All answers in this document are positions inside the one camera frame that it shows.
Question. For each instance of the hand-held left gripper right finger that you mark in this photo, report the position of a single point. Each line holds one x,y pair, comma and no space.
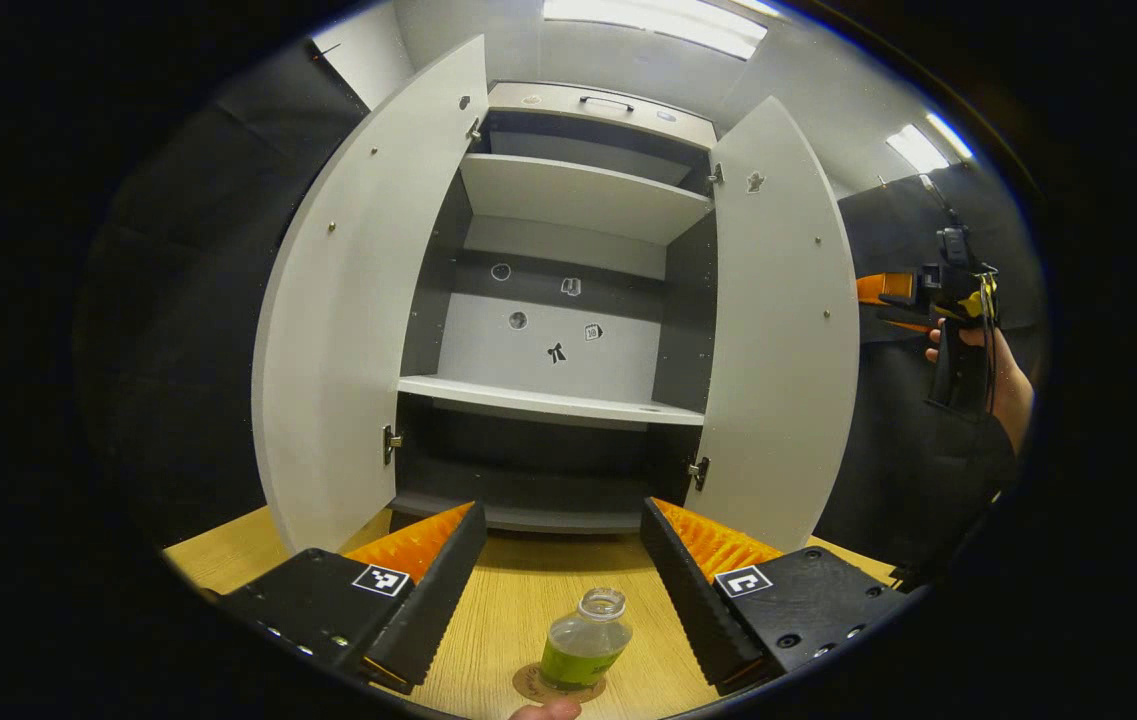
698,610

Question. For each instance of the black backdrop cloth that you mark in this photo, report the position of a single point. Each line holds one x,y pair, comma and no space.
188,300

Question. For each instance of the long ceiling light panel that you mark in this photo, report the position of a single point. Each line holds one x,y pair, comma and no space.
658,22

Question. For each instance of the grey cabinet door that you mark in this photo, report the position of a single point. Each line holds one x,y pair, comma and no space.
778,330
348,330

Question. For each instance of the green label plastic bottle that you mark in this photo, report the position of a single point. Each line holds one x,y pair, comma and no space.
583,645

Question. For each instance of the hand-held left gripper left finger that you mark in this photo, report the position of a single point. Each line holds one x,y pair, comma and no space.
428,610

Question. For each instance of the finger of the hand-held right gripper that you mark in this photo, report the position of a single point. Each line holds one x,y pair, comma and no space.
888,290

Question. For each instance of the round brown coaster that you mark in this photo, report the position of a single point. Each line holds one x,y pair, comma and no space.
528,685

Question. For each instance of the small ceiling light panel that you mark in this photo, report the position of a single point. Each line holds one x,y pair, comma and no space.
928,145

